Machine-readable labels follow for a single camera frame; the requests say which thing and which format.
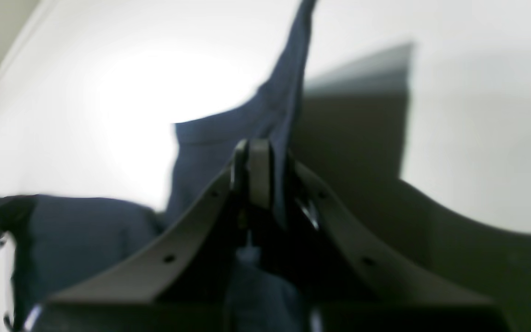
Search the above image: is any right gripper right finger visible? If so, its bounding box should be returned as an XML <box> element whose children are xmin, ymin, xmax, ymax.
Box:
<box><xmin>247</xmin><ymin>138</ymin><xmax>494</xmax><ymax>307</ymax></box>

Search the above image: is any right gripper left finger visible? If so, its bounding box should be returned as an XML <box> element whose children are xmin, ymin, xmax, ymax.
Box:
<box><xmin>47</xmin><ymin>139</ymin><xmax>249</xmax><ymax>307</ymax></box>

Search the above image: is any black T-shirt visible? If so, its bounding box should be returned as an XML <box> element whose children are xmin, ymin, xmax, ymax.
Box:
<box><xmin>0</xmin><ymin>0</ymin><xmax>316</xmax><ymax>332</ymax></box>

